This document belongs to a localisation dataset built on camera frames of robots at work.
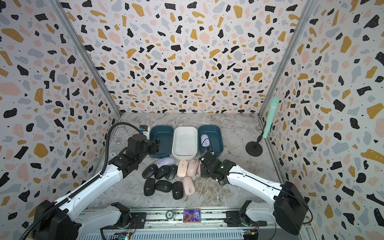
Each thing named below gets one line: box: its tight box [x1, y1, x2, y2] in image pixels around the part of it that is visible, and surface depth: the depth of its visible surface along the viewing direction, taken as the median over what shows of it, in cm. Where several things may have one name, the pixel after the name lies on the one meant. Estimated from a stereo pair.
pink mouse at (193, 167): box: [186, 159, 200, 177], surface depth 92 cm
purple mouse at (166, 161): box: [156, 157, 175, 169], surface depth 94 cm
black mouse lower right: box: [172, 181, 184, 200], surface depth 83 cm
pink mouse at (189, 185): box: [183, 176, 196, 196], surface depth 84 cm
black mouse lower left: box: [143, 178, 156, 196], surface depth 84 cm
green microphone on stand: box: [245, 97, 280, 157], surface depth 82 cm
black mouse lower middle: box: [155, 180, 173, 193], surface depth 85 cm
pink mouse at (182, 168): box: [177, 159, 188, 178], surface depth 92 cm
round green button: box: [165, 210, 174, 220], surface depth 72 cm
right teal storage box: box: [198, 125, 224, 158], surface depth 108 cm
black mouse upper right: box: [165, 164, 178, 181], surface depth 90 cm
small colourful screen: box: [183, 208, 201, 223], surface depth 76 cm
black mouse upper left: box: [141, 164, 158, 179], surface depth 89 cm
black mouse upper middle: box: [154, 165, 170, 180], surface depth 89 cm
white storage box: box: [171, 126, 198, 160], surface depth 105 cm
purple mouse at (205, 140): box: [200, 134, 210, 147], surface depth 105 cm
